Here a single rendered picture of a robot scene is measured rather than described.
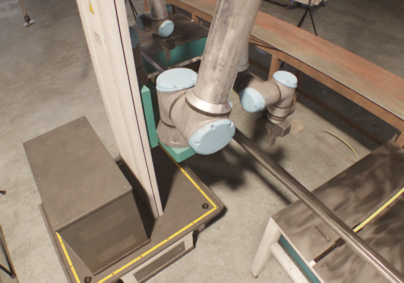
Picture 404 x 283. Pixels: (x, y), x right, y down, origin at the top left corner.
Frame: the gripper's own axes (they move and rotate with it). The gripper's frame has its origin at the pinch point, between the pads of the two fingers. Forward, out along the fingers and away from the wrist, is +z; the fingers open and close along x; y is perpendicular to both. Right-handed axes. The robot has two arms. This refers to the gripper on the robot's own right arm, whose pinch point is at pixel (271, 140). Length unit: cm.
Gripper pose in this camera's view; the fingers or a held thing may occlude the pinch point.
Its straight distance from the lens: 128.0
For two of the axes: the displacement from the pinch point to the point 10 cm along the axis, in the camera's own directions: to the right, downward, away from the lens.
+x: 5.8, 5.7, -5.8
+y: -8.1, 4.1, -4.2
